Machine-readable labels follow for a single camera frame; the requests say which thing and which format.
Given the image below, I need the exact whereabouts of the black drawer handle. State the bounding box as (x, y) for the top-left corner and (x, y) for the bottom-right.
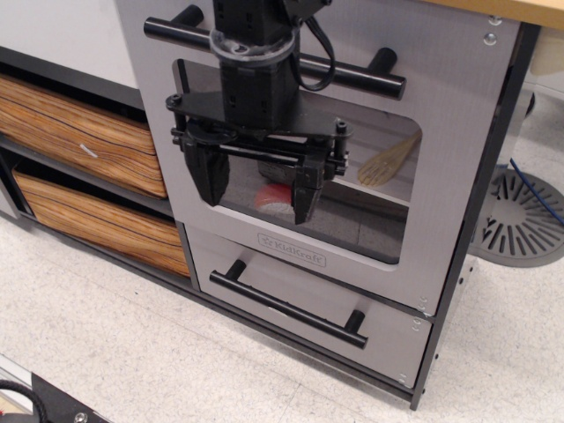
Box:
(210, 260), (368, 349)

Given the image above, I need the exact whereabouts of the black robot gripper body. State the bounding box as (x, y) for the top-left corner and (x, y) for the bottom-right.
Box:
(165, 56), (353, 178)

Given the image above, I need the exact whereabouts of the grey toy oven door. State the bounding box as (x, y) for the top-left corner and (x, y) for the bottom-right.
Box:
(117, 1), (521, 320)

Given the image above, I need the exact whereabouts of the black oven door handle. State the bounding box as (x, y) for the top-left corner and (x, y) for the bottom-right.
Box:
(144, 17), (406, 100)

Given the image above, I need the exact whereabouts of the lower wood-grain storage bin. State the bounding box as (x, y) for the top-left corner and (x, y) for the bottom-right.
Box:
(12, 164), (189, 277)

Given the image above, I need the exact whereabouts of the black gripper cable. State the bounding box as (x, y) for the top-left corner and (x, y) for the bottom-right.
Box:
(291, 16), (337, 93)

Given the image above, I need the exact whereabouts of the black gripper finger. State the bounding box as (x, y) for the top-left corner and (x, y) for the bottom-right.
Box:
(292, 152), (328, 225)
(182, 135), (230, 206)

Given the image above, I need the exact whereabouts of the wooden slotted spatula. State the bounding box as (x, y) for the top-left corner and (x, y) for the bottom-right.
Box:
(357, 130), (422, 188)

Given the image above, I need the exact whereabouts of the black toy kitchen frame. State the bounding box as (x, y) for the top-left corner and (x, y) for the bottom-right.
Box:
(1, 23), (539, 408)

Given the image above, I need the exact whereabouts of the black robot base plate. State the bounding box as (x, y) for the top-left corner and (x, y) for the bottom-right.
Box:
(31, 373), (108, 423)

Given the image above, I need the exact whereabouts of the light wooden countertop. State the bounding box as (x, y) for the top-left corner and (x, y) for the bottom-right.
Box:
(446, 0), (563, 30)

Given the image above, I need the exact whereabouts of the grey slotted chair base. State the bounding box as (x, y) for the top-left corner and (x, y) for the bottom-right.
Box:
(470, 169), (563, 268)

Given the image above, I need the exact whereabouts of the red white toy food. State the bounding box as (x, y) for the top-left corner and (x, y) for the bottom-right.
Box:
(254, 183), (293, 214)

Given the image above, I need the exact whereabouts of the upper wood-grain storage bin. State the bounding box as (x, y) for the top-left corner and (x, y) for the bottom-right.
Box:
(1, 74), (167, 199)

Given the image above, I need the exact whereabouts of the grey oven shelf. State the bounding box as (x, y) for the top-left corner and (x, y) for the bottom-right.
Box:
(325, 109), (419, 207)

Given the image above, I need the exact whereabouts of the wood-grain storage bin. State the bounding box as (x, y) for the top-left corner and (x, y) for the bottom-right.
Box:
(1, 74), (167, 199)
(12, 164), (189, 277)

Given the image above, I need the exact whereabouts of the blue cable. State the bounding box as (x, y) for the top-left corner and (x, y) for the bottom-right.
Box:
(495, 158), (564, 226)

